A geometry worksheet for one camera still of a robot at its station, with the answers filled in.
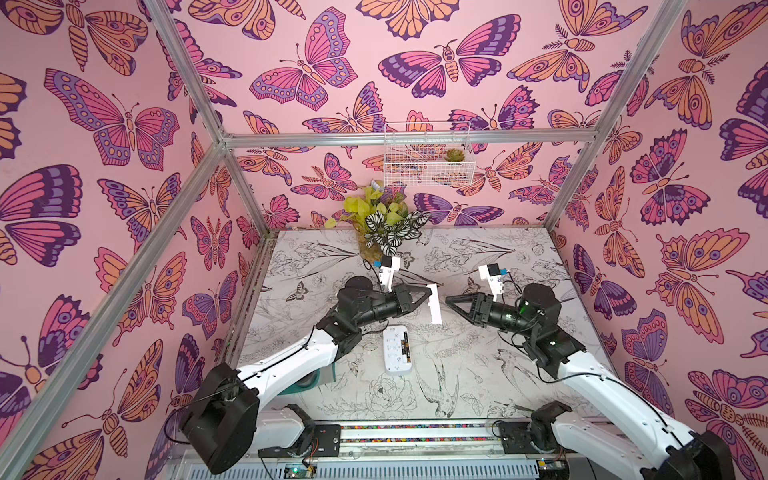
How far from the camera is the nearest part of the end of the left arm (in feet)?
1.95

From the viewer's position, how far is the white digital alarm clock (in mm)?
834

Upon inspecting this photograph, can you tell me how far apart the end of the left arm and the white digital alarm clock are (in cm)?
23
